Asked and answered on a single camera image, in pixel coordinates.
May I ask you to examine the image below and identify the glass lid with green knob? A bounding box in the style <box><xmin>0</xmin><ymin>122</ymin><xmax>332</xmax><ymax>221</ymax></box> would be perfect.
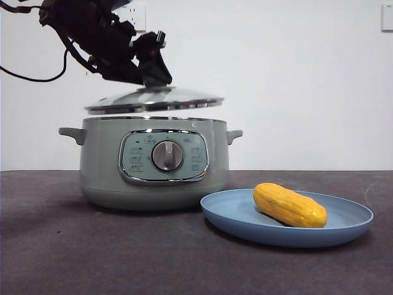
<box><xmin>84</xmin><ymin>78</ymin><xmax>225</xmax><ymax>116</ymax></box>

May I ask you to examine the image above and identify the yellow corn cob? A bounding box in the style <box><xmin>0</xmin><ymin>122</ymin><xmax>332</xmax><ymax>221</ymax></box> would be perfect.
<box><xmin>252</xmin><ymin>183</ymin><xmax>329</xmax><ymax>229</ymax></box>

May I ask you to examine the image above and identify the pale green electric steamer pot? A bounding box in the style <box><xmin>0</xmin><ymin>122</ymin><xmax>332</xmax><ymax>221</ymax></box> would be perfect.
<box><xmin>58</xmin><ymin>116</ymin><xmax>243</xmax><ymax>212</ymax></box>

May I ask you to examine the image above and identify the blue round plate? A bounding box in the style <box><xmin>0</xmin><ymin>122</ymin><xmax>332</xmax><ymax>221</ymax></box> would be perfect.
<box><xmin>200</xmin><ymin>188</ymin><xmax>375</xmax><ymax>248</ymax></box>

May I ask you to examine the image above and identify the white wall socket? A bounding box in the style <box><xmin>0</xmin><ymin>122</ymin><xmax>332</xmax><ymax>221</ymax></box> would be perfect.
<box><xmin>121</xmin><ymin>4</ymin><xmax>147</xmax><ymax>33</ymax></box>

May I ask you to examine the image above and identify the black looping arm cable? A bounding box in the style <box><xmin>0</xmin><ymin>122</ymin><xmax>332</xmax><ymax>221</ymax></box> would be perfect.
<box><xmin>0</xmin><ymin>49</ymin><xmax>70</xmax><ymax>83</ymax></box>

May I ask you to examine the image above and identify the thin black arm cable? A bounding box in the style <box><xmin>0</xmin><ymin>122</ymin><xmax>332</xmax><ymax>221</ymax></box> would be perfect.
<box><xmin>0</xmin><ymin>5</ymin><xmax>42</xmax><ymax>15</ymax></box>

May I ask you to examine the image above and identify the white wall plate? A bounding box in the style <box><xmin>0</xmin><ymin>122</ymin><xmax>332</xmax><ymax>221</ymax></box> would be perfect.
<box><xmin>381</xmin><ymin>4</ymin><xmax>393</xmax><ymax>32</ymax></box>

